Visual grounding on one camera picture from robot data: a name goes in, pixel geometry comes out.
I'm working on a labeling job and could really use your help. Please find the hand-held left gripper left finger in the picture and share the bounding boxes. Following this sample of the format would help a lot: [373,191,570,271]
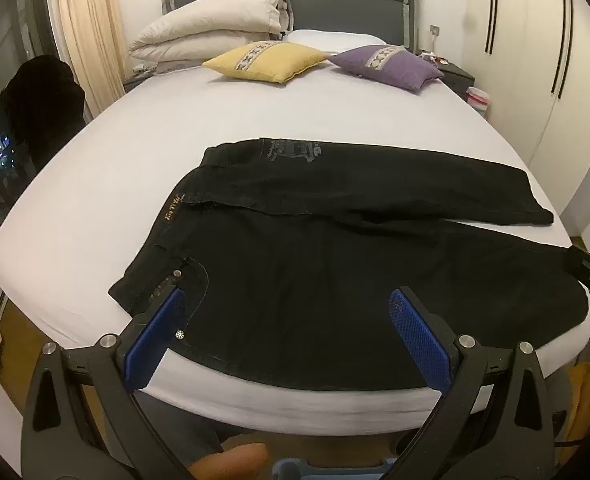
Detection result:
[20,287,188,480]

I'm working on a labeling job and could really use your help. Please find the person's left hand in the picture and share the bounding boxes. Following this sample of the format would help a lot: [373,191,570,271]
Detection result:
[185,442,268,480]

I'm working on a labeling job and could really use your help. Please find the white bin with red stripes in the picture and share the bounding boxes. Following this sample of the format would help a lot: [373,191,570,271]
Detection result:
[466,86,490,121]

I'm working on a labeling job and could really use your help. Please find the black pants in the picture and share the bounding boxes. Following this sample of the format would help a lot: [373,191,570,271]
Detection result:
[107,137,590,393]

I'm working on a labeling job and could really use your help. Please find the stacked beige pillows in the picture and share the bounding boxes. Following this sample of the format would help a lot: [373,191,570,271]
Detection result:
[127,0,296,68]

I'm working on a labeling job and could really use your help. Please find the dark grey nightstand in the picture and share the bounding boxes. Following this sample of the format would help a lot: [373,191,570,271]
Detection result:
[425,55,476,97]
[122,65,156,93]

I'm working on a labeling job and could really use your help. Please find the yellow cloth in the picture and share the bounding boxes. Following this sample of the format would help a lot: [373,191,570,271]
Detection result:
[567,360,590,461]

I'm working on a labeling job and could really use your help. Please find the white bed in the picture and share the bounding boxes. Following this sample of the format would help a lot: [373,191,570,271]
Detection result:
[0,30,590,433]

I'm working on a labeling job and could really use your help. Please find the white wardrobe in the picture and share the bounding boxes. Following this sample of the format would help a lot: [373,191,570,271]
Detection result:
[467,0,590,243]

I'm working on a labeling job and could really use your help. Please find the white pillow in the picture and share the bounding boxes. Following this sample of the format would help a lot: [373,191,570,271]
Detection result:
[282,29,388,53]

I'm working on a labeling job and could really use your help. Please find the dark garment on chair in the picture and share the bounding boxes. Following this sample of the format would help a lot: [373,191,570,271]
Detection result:
[0,55,88,171]

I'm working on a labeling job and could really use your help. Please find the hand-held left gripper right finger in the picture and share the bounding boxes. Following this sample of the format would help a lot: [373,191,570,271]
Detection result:
[387,287,573,480]

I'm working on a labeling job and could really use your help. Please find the yellow cushion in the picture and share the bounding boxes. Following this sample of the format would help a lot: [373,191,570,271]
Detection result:
[202,41,330,84]

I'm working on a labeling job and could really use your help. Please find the purple cushion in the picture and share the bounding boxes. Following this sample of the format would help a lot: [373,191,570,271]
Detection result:
[327,45,446,93]

